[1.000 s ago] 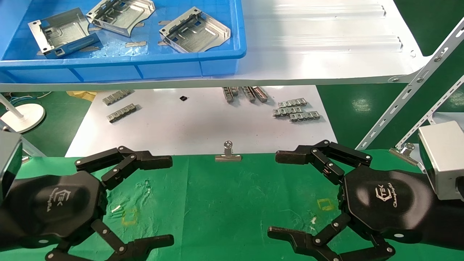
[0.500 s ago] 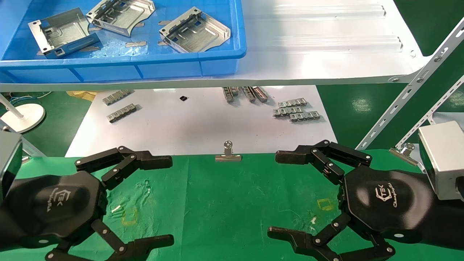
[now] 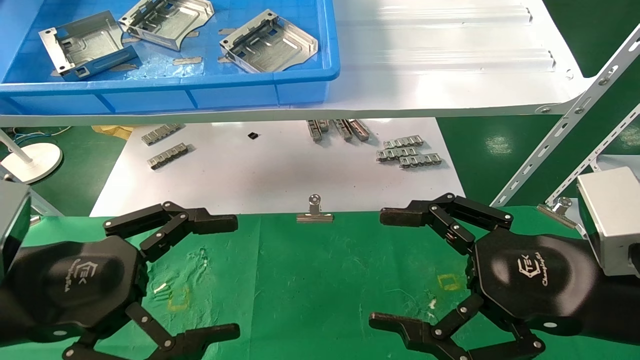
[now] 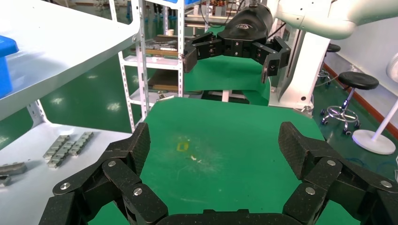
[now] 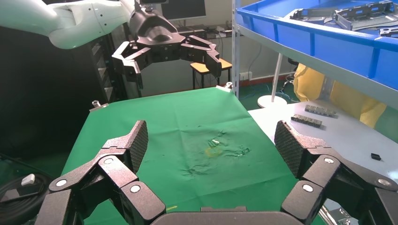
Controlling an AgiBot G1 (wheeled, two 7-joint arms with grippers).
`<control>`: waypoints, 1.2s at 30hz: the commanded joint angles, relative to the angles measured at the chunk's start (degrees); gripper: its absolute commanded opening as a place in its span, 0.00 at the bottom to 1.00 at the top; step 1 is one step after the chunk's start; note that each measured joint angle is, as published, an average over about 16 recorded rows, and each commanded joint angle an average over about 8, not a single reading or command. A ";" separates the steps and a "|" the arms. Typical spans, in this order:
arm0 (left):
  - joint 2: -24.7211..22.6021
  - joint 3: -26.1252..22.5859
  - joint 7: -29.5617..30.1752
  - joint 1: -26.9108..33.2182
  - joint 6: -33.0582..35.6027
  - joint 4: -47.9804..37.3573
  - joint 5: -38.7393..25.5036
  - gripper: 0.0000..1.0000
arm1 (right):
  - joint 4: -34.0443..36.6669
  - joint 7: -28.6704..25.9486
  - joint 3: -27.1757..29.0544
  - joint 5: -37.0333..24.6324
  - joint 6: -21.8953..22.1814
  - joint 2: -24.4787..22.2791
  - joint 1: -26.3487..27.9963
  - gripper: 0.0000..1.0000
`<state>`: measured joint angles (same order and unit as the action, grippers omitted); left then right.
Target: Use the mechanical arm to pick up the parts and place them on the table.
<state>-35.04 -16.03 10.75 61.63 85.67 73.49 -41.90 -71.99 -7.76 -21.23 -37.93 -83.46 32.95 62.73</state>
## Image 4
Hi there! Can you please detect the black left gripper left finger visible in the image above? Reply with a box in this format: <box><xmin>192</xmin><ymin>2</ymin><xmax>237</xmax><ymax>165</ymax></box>
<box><xmin>38</xmin><ymin>122</ymin><xmax>169</xmax><ymax>225</ymax></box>

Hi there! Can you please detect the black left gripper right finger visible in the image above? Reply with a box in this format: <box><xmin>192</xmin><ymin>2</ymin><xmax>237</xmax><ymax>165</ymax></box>
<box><xmin>278</xmin><ymin>121</ymin><xmax>398</xmax><ymax>225</ymax></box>

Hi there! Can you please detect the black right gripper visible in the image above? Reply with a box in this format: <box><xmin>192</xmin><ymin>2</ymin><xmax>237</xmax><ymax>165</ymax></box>
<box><xmin>183</xmin><ymin>3</ymin><xmax>291</xmax><ymax>84</ymax></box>

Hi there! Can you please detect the grey metal parts pile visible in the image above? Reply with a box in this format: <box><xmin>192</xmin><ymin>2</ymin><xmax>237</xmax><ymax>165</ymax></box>
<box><xmin>144</xmin><ymin>37</ymin><xmax>179</xmax><ymax>52</ymax></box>

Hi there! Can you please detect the green covered background table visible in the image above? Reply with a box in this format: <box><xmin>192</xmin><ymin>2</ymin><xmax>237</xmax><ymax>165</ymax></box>
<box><xmin>183</xmin><ymin>26</ymin><xmax>271</xmax><ymax>106</ymax></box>

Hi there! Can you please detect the white robot torso column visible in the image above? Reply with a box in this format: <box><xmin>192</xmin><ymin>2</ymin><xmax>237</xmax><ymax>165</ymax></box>
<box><xmin>268</xmin><ymin>30</ymin><xmax>331</xmax><ymax>118</ymax></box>

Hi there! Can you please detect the white slotted angle rack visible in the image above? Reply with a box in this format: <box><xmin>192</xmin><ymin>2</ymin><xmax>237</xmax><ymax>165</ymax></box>
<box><xmin>108</xmin><ymin>0</ymin><xmax>188</xmax><ymax>132</ymax></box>

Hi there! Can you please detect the wooden board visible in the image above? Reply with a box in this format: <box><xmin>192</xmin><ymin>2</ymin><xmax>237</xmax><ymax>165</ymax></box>
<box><xmin>148</xmin><ymin>68</ymin><xmax>184</xmax><ymax>92</ymax></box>
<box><xmin>130</xmin><ymin>48</ymin><xmax>180</xmax><ymax>58</ymax></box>

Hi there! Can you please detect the green table mat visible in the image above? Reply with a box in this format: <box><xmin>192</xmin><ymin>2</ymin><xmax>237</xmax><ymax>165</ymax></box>
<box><xmin>88</xmin><ymin>97</ymin><xmax>361</xmax><ymax>225</ymax></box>

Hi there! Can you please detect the blue plastic bin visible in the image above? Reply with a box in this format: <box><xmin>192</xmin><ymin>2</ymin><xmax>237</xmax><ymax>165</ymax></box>
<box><xmin>0</xmin><ymin>35</ymin><xmax>20</xmax><ymax>99</ymax></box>
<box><xmin>146</xmin><ymin>0</ymin><xmax>203</xmax><ymax>9</ymax></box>

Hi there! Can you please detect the small metal table clamp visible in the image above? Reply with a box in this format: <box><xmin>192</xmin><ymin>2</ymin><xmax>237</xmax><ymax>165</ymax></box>
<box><xmin>155</xmin><ymin>91</ymin><xmax>176</xmax><ymax>102</ymax></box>

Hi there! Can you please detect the black round swivel stool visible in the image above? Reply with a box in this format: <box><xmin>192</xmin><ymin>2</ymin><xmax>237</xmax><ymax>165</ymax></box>
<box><xmin>317</xmin><ymin>43</ymin><xmax>342</xmax><ymax>86</ymax></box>
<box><xmin>320</xmin><ymin>71</ymin><xmax>380</xmax><ymax>136</ymax></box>

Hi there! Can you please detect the white metal shelf unit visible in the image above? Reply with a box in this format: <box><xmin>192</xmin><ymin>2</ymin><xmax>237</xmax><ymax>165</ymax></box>
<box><xmin>0</xmin><ymin>0</ymin><xmax>141</xmax><ymax>225</ymax></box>

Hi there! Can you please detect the white pedestal fan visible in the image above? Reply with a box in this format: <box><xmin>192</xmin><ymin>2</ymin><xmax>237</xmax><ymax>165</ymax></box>
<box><xmin>352</xmin><ymin>52</ymin><xmax>398</xmax><ymax>155</ymax></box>

